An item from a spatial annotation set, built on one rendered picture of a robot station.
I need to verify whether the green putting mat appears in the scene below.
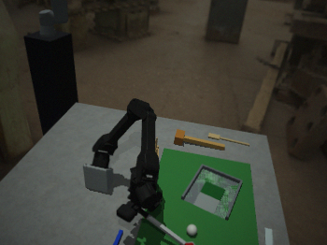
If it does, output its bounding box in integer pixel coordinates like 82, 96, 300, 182
135, 148, 259, 245

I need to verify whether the white golf ball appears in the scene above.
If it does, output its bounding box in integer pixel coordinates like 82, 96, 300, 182
187, 223, 197, 236

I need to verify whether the blue long bar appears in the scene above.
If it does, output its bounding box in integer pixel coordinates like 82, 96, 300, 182
113, 230, 123, 245

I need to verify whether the wooden mallet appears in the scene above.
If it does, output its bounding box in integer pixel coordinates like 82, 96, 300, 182
174, 129, 225, 151

